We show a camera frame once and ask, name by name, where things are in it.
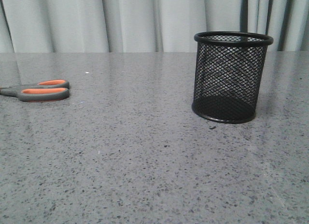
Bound black wire mesh bucket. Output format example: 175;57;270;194
192;31;273;124

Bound pale grey pleated curtain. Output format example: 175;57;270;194
0;0;309;53

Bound grey orange handled scissors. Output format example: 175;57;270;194
0;79;70;102

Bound dark metal frame stand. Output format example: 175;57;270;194
240;0;295;51

